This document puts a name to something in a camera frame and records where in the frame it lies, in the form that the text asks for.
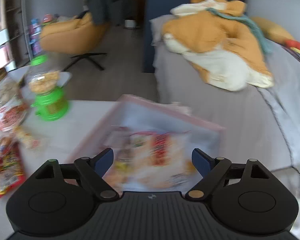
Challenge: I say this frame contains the white rice cracker packet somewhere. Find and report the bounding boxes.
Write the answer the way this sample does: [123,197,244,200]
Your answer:
[103,127,199,193]

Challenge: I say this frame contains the yellow snack bar packet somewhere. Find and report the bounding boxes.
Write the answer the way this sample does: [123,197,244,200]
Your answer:
[13,126,41,149]

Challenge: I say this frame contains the red snack pouch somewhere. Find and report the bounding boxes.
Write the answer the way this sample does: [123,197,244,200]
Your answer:
[0,136,26,198]

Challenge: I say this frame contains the white table cloth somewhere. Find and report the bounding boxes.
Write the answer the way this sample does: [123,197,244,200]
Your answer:
[0,65,131,240]

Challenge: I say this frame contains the pink cardboard box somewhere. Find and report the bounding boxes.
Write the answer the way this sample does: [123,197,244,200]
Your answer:
[70,95,224,193]

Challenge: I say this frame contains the grey sofa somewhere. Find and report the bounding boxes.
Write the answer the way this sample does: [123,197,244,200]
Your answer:
[149,13,300,221]

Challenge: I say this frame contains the green gumball snack dispenser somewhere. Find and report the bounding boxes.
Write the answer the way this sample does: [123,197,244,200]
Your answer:
[25,54,69,121]

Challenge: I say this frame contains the gold lid snack jar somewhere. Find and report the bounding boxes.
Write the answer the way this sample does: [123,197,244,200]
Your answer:
[0,68,29,132]

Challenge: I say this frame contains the orange and cream blanket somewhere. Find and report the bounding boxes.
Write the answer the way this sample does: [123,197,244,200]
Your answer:
[161,0,274,91]

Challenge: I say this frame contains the yellow armchair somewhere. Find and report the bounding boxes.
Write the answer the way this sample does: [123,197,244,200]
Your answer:
[40,11,110,71]

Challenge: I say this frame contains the white shelf unit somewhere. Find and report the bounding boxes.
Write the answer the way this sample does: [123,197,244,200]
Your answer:
[0,0,34,71]

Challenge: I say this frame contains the colourful toys on sofa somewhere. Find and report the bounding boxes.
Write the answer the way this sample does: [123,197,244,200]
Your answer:
[284,40,300,62]

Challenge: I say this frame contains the yellow pillow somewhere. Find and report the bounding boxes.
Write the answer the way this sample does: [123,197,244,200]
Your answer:
[251,17,294,44]

